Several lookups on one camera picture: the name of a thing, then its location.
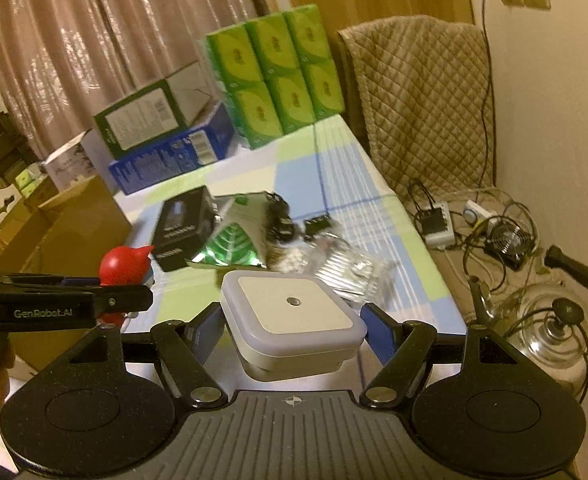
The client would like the red toy figure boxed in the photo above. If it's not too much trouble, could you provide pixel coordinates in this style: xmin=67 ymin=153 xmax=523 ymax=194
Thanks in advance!
xmin=98 ymin=244 xmax=155 ymax=328

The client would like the black shaver box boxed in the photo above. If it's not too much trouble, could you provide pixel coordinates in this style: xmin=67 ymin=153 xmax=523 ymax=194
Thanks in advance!
xmin=152 ymin=185 xmax=216 ymax=273

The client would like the clear plastic swab packet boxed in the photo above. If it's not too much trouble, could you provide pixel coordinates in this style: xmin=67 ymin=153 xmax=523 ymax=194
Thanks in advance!
xmin=303 ymin=234 xmax=394 ymax=308

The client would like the brown cardboard box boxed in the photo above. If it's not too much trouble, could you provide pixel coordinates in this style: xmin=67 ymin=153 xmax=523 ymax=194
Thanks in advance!
xmin=0 ymin=173 xmax=135 ymax=371

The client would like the white power strip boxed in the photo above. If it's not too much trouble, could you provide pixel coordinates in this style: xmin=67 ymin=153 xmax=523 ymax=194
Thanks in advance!
xmin=416 ymin=202 xmax=455 ymax=250

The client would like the green leaf foil packet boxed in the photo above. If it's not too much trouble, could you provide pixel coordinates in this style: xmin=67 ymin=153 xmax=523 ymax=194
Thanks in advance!
xmin=189 ymin=192 xmax=269 ymax=269

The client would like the black folding cart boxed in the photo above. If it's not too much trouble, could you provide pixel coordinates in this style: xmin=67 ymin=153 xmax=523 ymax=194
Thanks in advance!
xmin=0 ymin=112 xmax=38 ymax=190

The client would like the small black clip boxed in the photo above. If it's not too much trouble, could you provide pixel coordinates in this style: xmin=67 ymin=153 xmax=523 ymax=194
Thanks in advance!
xmin=303 ymin=214 xmax=333 ymax=240

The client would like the glass kettle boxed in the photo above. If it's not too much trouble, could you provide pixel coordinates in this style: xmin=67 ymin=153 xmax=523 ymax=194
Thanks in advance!
xmin=468 ymin=244 xmax=588 ymax=403

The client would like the white humidifier box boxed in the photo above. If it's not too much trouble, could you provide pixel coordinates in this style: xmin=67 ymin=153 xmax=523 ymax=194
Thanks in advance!
xmin=44 ymin=129 xmax=117 ymax=193

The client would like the checked tablecloth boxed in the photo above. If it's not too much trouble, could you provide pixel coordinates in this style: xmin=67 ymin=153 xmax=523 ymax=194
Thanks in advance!
xmin=113 ymin=112 xmax=467 ymax=391

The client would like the blue product box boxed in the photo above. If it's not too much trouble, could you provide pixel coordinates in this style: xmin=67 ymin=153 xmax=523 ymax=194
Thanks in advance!
xmin=108 ymin=102 xmax=235 ymax=195

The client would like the green product box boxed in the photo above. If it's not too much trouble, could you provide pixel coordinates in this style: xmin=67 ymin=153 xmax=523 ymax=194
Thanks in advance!
xmin=94 ymin=61 xmax=213 ymax=159

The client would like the quilted beige chair cover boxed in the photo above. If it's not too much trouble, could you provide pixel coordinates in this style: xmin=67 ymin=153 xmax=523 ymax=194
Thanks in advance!
xmin=338 ymin=15 xmax=495 ymax=202

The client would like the pink curtain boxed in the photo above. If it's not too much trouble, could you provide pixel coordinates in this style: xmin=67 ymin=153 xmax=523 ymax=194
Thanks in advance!
xmin=0 ymin=0 xmax=256 ymax=158

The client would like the green tissue pack stack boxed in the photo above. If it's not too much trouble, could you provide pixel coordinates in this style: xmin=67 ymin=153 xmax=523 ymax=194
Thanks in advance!
xmin=204 ymin=4 xmax=346 ymax=150

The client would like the black power cable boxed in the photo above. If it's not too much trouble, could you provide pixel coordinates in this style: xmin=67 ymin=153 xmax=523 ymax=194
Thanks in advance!
xmin=478 ymin=0 xmax=498 ymax=189

